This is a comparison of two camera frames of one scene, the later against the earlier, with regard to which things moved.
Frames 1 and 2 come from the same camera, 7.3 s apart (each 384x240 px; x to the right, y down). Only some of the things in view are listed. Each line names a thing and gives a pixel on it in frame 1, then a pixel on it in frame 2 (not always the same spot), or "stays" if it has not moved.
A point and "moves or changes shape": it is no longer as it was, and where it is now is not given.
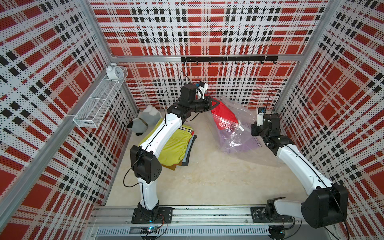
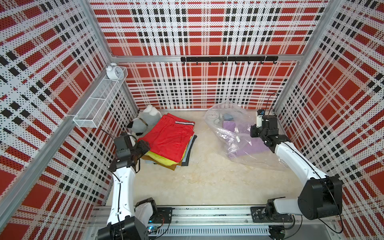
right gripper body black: (259, 130) stays
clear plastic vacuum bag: (232, 124) moves or changes shape
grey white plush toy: (149, 115) stays
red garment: (223, 118) → (169, 136)
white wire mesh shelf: (93, 112) stays
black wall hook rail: (230, 59) stays
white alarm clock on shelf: (114, 72) stays
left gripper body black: (199, 105) → (139, 150)
